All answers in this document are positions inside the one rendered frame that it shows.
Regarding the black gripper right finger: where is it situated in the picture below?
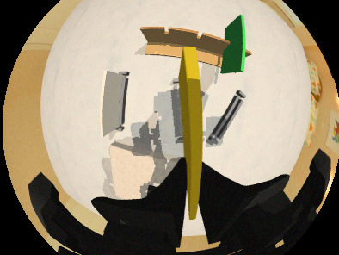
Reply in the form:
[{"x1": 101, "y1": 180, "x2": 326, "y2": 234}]
[{"x1": 198, "y1": 161, "x2": 290, "y2": 245}]

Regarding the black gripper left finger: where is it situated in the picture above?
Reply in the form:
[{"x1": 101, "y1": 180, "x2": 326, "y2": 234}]
[{"x1": 91, "y1": 158, "x2": 188, "y2": 248}]

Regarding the green notched board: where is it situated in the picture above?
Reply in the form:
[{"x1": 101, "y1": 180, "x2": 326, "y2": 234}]
[{"x1": 221, "y1": 14, "x2": 246, "y2": 75}]

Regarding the olive slotted board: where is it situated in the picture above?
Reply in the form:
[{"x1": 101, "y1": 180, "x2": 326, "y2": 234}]
[{"x1": 179, "y1": 46, "x2": 203, "y2": 221}]

